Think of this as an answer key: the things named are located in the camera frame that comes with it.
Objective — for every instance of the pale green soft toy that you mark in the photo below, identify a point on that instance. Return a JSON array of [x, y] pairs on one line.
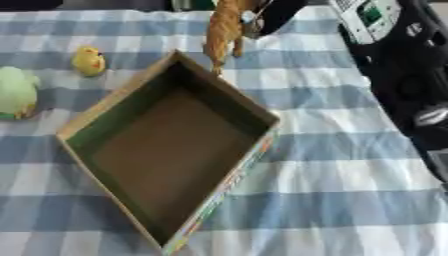
[[16, 91]]

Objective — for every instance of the orange toy animal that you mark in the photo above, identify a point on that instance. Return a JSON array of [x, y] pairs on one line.
[[224, 30]]

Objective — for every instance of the yellow toy chick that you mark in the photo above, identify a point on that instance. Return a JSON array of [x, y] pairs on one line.
[[88, 61]]

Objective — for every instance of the open tan cardboard box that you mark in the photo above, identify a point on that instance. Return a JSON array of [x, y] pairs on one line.
[[175, 146]]

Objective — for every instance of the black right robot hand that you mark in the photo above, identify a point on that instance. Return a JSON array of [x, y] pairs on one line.
[[283, 13]]

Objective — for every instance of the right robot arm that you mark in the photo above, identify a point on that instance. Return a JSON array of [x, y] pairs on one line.
[[408, 76]]

